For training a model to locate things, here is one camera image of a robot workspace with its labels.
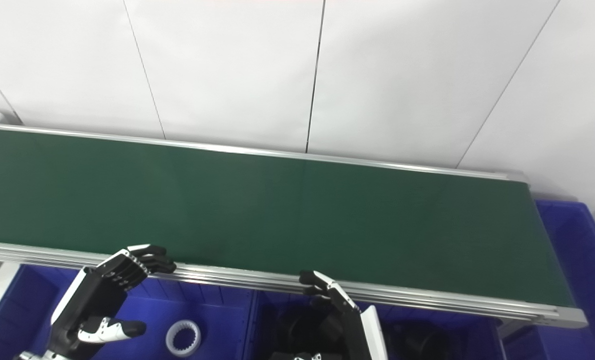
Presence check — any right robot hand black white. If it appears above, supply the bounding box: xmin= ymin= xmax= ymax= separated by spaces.
xmin=269 ymin=270 xmax=389 ymax=360

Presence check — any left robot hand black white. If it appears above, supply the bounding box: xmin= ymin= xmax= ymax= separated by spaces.
xmin=50 ymin=244 xmax=177 ymax=359

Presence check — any blue bin with black parts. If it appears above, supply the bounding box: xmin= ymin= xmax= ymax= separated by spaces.
xmin=250 ymin=290 xmax=506 ymax=360

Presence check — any black cylindrical part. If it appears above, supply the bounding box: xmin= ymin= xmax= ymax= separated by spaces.
xmin=276 ymin=309 xmax=349 ymax=360

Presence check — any white ring gear part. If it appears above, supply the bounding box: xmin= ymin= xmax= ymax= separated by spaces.
xmin=165 ymin=320 xmax=202 ymax=358

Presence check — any green conveyor belt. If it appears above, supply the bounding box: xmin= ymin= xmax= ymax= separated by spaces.
xmin=0 ymin=107 xmax=589 ymax=330
xmin=0 ymin=127 xmax=576 ymax=307

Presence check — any blue plastic bin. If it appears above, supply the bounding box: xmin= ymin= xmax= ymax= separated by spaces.
xmin=499 ymin=200 xmax=595 ymax=360
xmin=0 ymin=264 xmax=258 ymax=360

